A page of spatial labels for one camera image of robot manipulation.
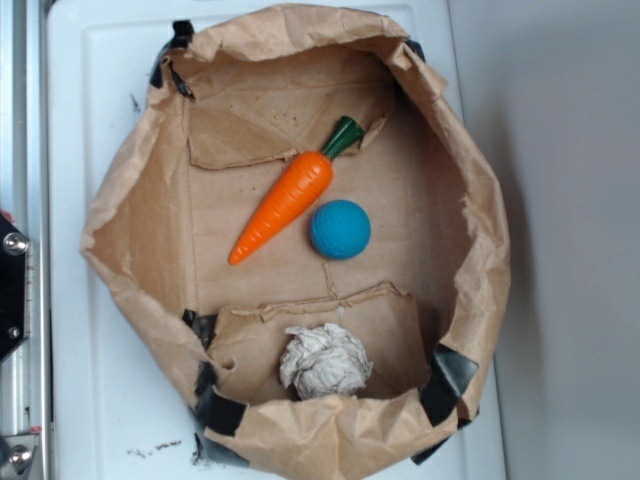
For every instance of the blue dimpled ball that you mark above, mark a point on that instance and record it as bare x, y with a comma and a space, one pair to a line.
340, 230

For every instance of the orange toy carrot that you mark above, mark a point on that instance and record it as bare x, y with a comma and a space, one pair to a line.
301, 184

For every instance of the crumpled white paper wad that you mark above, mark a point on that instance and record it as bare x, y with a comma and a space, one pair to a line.
324, 360

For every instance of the brown paper bag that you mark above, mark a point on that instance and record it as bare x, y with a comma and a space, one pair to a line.
228, 109

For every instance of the black mounting plate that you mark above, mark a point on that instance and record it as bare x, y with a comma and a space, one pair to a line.
13, 288

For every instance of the aluminium frame rail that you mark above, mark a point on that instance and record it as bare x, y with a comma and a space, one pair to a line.
26, 385

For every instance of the metal corner bracket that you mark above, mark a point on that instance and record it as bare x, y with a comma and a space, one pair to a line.
20, 457

